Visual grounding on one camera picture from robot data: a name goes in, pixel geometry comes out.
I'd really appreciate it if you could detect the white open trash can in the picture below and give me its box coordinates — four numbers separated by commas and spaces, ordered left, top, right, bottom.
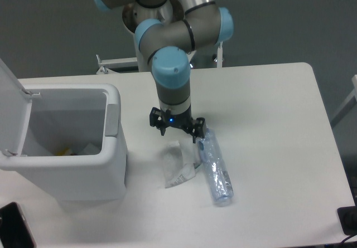
1, 64, 127, 201

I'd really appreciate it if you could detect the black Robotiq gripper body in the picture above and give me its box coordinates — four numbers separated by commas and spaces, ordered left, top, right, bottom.
158, 107, 194, 133

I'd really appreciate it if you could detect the black device at table corner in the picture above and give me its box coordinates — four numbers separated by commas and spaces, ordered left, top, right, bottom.
337, 206, 356, 235

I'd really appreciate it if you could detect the white post at right edge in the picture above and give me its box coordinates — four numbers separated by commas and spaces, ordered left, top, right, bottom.
330, 74, 357, 129

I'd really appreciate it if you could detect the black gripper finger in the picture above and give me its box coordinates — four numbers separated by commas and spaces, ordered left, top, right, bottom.
149, 107, 168, 135
188, 118, 207, 143

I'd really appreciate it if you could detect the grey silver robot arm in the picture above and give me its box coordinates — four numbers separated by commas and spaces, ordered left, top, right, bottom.
94, 0, 234, 139

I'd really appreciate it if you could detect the black smartphone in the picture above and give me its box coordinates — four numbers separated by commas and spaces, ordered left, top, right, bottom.
1, 202, 36, 247

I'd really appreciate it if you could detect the clear plastic water bottle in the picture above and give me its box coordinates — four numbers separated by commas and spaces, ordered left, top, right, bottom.
196, 129, 234, 206

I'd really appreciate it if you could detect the trash inside the can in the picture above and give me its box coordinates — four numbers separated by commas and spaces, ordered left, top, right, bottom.
54, 143, 102, 156

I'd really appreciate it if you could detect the white metal frame bracket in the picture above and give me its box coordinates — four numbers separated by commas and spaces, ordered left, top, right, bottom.
95, 42, 225, 75

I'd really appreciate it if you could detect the white plastic wrapper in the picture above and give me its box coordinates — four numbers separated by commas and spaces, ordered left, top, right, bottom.
161, 138, 201, 188

